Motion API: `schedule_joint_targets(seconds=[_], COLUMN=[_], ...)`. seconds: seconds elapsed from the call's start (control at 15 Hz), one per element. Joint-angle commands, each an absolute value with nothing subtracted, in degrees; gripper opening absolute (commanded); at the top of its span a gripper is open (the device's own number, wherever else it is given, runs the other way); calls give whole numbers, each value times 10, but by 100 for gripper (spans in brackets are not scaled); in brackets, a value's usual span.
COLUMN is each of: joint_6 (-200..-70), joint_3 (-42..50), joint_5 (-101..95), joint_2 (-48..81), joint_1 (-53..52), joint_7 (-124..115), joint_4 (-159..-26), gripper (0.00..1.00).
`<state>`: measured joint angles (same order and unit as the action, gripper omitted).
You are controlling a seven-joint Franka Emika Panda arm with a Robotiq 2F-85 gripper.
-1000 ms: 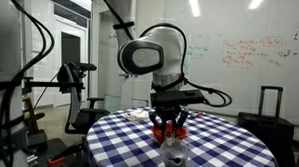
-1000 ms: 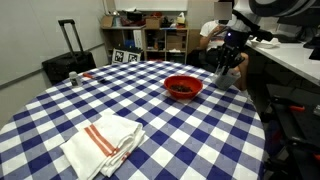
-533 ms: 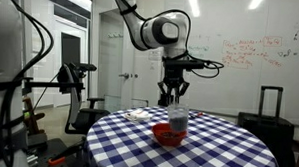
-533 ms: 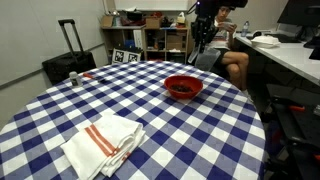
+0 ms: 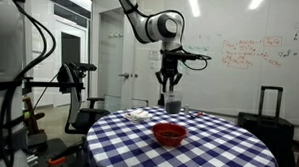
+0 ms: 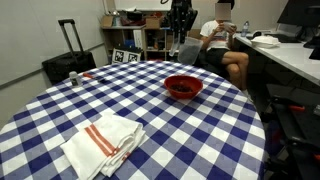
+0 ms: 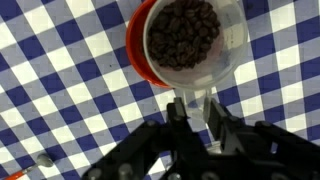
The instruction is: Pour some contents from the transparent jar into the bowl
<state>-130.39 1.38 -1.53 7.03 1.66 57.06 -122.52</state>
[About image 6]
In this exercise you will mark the red marker pen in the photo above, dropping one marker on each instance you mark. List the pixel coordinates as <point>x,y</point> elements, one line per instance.
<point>88,75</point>

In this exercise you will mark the blue box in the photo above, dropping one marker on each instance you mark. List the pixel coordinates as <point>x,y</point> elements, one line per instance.
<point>129,44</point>

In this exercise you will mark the black robot cart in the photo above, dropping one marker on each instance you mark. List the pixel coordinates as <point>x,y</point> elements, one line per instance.
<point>296,140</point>

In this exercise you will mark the clear water bottle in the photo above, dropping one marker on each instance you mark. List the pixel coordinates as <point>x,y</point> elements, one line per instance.
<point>245,29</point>

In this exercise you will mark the black rolling suitcase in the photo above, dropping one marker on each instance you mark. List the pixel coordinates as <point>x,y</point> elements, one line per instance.
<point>68,65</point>

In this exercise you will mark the black marker cap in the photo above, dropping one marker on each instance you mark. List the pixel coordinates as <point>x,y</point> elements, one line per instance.
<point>102,80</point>

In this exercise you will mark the small cardboard box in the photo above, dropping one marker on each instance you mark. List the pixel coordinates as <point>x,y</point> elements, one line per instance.
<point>107,21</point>

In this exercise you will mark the folded white towel orange stripes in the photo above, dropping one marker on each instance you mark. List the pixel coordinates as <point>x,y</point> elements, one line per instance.
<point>103,146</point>

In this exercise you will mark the red bowl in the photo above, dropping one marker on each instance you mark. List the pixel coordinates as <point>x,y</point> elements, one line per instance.
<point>183,87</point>

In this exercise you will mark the fiducial tag board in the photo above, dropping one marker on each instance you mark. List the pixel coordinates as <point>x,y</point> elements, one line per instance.
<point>126,56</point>

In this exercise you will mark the black keyboard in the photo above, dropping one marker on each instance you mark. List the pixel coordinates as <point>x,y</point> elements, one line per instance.
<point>288,38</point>

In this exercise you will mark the black pot on shelf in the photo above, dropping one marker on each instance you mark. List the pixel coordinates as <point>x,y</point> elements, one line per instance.
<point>134,15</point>

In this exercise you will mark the blue white checkered tablecloth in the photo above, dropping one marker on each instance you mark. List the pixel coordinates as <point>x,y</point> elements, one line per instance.
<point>140,126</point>

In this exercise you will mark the wooden shelf unit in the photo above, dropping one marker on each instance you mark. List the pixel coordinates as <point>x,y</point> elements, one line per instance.
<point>133,36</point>

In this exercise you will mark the large cardboard box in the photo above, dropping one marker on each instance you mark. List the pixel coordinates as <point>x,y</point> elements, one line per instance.
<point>153,22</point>

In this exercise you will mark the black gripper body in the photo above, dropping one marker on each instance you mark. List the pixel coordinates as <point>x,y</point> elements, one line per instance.
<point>181,15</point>

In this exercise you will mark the white takeaway container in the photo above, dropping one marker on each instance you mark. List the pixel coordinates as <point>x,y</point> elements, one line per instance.
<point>265,41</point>

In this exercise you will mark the wall whiteboard with writing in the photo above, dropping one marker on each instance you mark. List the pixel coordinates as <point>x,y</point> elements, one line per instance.
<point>143,4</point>

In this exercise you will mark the small white bottle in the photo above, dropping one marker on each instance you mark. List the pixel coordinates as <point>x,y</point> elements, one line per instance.
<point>75,79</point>

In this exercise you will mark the white desk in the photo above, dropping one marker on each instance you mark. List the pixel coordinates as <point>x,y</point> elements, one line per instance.
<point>286,56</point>

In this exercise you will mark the black computer monitor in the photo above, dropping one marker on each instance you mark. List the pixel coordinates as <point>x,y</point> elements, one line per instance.
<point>300,11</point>

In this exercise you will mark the seated person white shirt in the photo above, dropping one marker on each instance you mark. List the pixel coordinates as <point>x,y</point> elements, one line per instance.
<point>216,41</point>

